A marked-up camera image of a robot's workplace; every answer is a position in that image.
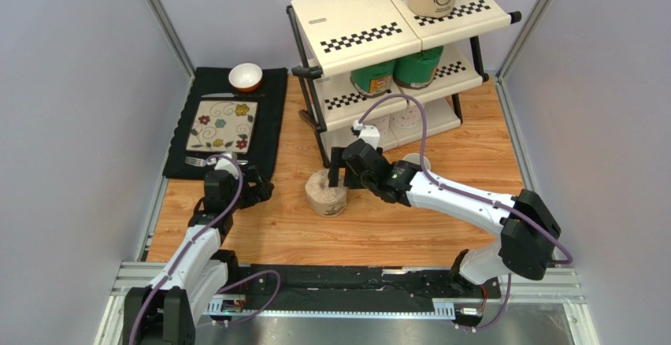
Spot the white orange-rimmed bowl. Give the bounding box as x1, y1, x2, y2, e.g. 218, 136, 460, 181
228, 63, 263, 92

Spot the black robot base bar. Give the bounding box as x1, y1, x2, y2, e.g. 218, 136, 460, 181
206, 264, 502, 316

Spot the silver knife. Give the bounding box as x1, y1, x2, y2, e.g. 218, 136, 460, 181
201, 92, 248, 99

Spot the cream checkered three-tier shelf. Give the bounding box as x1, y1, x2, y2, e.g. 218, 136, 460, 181
287, 0, 522, 165

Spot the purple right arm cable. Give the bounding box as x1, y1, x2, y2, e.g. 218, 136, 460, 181
354, 93, 574, 332

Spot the floral square plate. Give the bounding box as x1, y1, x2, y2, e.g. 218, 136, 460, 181
186, 100, 259, 154

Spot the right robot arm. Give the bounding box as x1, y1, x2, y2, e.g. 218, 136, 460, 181
328, 139, 561, 285

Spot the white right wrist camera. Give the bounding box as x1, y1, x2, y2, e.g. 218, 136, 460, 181
351, 121, 381, 150

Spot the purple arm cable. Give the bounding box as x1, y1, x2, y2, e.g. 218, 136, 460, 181
354, 93, 574, 332
128, 154, 283, 345

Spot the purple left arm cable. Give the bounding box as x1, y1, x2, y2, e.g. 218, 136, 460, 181
128, 154, 283, 345

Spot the orange mug white inside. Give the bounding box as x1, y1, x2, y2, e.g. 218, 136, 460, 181
402, 153, 431, 173

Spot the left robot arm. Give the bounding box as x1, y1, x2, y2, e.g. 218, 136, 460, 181
122, 159, 274, 344

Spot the black cloth placemat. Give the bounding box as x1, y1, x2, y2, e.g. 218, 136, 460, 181
163, 67, 288, 180

